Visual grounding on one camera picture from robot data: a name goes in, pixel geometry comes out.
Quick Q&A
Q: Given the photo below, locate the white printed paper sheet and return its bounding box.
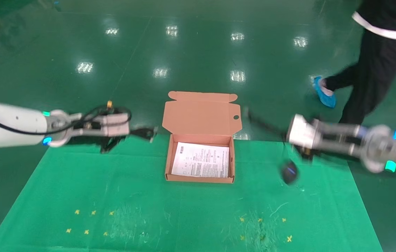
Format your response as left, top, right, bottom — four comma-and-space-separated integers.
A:
171, 142, 230, 179

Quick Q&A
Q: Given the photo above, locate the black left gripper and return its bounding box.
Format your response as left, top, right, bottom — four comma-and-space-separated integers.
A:
70, 136, 123, 153

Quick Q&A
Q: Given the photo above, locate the black data cable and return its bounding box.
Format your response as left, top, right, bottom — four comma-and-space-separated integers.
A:
128, 126, 159, 144

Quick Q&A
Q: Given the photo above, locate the green cloth mat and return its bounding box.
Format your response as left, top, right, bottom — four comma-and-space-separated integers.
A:
0, 129, 384, 252

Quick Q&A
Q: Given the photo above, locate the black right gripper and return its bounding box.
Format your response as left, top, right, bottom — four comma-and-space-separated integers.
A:
301, 149, 351, 162

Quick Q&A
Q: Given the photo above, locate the open brown cardboard box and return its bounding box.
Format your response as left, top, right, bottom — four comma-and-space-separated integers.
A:
162, 91, 243, 184

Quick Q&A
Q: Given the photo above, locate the blue shoe cover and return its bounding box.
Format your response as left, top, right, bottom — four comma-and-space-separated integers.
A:
312, 76, 337, 109

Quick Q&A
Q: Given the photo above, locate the person in black clothes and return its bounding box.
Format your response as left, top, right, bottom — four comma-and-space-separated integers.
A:
324, 0, 396, 126

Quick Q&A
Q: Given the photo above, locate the black wired mouse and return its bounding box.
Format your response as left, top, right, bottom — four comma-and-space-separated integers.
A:
243, 107, 299, 185

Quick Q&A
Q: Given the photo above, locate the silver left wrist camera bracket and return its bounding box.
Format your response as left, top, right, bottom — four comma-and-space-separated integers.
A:
67, 112, 131, 138

